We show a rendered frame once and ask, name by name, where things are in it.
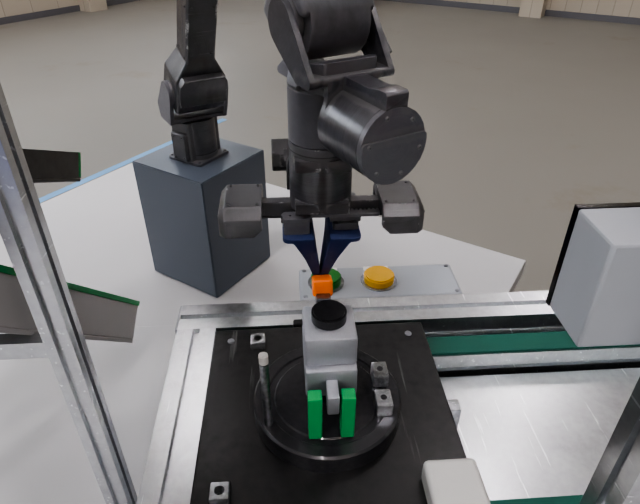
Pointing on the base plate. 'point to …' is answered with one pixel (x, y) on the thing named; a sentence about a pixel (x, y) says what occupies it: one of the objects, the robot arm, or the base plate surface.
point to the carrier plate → (238, 443)
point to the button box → (431, 281)
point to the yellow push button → (378, 277)
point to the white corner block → (453, 482)
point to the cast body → (329, 350)
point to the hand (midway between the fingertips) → (319, 252)
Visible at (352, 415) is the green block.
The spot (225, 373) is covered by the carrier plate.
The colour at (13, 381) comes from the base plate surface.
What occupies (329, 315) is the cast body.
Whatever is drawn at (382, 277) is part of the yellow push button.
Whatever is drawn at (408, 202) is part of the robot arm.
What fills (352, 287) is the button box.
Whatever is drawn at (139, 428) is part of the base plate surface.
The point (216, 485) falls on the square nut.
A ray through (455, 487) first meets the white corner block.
